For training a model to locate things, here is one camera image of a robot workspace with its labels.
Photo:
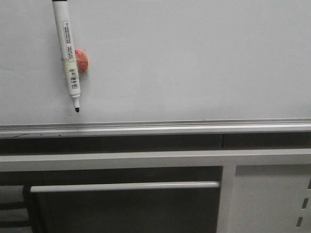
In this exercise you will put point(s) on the red round magnet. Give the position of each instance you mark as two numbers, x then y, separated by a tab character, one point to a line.
82	61

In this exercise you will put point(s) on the white whiteboard marker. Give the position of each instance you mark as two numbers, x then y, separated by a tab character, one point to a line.
70	68

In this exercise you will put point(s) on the large whiteboard with aluminium frame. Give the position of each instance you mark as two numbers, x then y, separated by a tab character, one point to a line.
158	67

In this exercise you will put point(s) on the dark chair with white rail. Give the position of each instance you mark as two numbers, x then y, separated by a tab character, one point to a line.
154	207

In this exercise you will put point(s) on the white metal desk frame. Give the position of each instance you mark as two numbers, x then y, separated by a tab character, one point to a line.
263	191

